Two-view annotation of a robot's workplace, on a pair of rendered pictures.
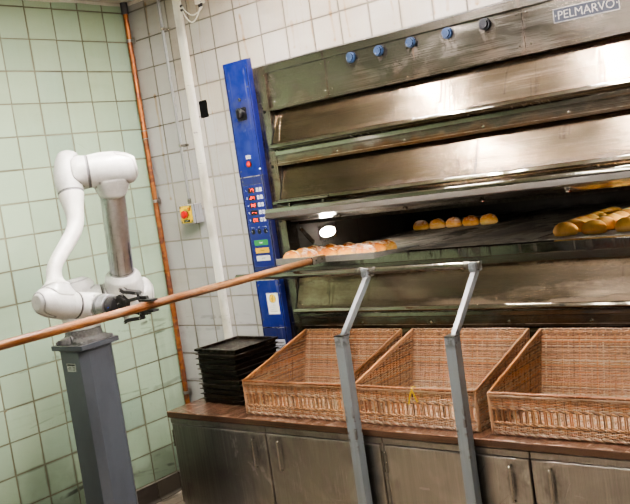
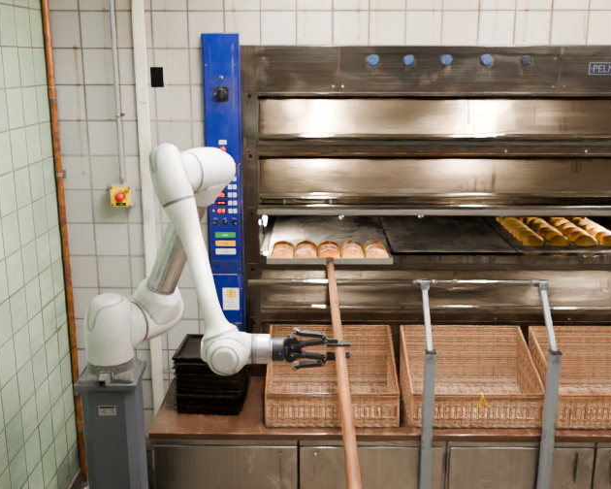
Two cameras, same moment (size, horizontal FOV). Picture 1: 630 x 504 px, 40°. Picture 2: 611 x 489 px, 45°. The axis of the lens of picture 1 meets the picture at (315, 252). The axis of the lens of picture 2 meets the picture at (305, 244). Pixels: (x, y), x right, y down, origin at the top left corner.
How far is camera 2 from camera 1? 2.55 m
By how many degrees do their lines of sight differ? 40
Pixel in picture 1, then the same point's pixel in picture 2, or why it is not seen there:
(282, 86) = (276, 72)
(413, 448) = (481, 447)
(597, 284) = (580, 291)
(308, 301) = (276, 297)
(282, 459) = (317, 470)
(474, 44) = (510, 76)
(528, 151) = (544, 179)
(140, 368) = (49, 376)
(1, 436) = not seen: outside the picture
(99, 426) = (139, 474)
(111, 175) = (220, 179)
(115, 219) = not seen: hidden behind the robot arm
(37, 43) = not seen: outside the picture
